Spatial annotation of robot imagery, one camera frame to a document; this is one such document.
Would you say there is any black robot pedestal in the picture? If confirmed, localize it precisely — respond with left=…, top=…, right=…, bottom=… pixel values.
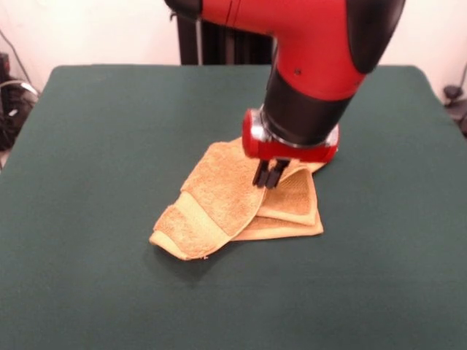
left=170, top=10, right=274, bottom=66

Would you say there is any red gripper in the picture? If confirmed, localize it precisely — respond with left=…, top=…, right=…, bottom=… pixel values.
left=242, top=108, right=341, bottom=190

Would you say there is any dark green table cloth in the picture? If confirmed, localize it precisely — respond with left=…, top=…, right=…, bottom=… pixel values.
left=0, top=63, right=467, bottom=350

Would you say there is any black stand base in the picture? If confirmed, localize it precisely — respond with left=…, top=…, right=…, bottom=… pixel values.
left=0, top=76, right=39, bottom=152
left=442, top=84, right=467, bottom=139

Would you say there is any grey cable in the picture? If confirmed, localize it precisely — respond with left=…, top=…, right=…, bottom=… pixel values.
left=0, top=28, right=41, bottom=98

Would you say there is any orange terry towel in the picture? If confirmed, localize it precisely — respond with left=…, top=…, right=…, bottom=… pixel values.
left=148, top=136, right=329, bottom=262

